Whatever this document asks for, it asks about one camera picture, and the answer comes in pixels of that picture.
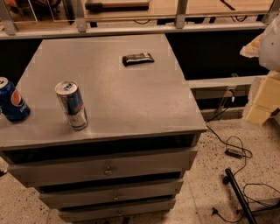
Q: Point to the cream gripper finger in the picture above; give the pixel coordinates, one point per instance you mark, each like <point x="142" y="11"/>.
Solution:
<point x="263" y="99"/>
<point x="251" y="49"/>

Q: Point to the black rxbar chocolate wrapper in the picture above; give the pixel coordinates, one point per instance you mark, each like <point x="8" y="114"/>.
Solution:
<point x="134" y="59"/>

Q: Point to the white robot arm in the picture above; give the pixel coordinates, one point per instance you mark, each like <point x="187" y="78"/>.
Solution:
<point x="266" y="47"/>

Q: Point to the black power adapter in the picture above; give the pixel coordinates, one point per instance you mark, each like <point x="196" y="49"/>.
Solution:
<point x="233" y="153"/>

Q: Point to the black stand leg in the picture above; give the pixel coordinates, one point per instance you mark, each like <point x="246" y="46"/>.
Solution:
<point x="244" y="204"/>

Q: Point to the top grey drawer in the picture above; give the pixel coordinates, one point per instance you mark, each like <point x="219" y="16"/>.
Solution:
<point x="119" y="165"/>

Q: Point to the grey drawer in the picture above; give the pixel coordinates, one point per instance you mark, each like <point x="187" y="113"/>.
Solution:
<point x="112" y="193"/>
<point x="119" y="165"/>
<point x="118" y="210"/>

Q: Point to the grey drawer cabinet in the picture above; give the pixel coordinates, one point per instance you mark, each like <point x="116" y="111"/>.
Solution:
<point x="142" y="107"/>

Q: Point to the bottom grey drawer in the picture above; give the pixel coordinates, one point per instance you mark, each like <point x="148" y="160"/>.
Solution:
<point x="118" y="210"/>

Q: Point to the wooden shelf board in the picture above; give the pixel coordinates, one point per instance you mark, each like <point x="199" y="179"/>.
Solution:
<point x="194" y="8"/>

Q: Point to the red bull can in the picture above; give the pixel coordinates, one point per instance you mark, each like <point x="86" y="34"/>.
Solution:
<point x="70" y="99"/>

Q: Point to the middle grey drawer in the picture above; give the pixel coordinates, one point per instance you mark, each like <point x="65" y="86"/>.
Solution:
<point x="112" y="193"/>

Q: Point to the blue pepsi can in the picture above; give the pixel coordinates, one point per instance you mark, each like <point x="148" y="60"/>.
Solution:
<point x="12" y="104"/>

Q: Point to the metal railing frame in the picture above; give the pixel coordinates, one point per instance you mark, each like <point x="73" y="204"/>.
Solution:
<point x="67" y="20"/>

